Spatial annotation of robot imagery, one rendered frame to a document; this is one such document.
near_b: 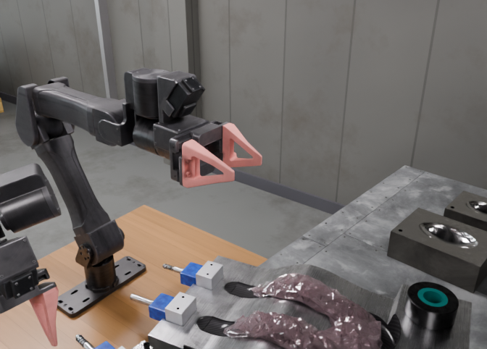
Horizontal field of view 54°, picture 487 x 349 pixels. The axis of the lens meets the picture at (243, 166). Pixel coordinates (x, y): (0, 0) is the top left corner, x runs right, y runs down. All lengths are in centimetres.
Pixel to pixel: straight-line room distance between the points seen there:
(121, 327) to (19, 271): 46
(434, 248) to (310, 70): 175
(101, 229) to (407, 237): 67
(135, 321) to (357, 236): 58
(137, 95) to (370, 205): 86
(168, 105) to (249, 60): 226
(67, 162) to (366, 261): 70
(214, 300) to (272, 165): 216
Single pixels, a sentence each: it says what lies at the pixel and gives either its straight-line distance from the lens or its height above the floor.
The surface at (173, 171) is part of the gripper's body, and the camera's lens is 68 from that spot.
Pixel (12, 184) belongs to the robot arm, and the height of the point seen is 121.
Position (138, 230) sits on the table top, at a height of 80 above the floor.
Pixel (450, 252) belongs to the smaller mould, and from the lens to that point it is 113.
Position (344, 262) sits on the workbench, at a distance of 115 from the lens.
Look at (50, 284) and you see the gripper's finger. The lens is 66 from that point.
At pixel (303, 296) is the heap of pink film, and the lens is 88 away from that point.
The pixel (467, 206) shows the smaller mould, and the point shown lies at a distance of 136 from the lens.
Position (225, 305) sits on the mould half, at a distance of 93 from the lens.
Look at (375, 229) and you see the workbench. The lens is 129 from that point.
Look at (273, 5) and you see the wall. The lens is 279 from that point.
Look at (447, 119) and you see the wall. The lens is 248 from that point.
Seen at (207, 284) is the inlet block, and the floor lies 87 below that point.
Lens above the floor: 147
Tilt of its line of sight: 25 degrees down
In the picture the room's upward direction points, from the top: straight up
